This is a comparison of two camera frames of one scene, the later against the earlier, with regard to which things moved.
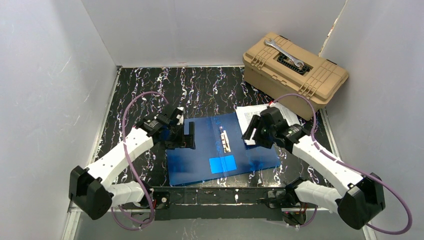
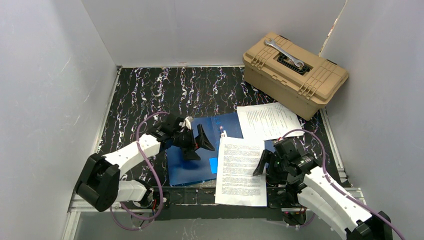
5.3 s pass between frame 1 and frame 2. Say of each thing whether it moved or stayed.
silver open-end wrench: stayed
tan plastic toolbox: stayed
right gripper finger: moved
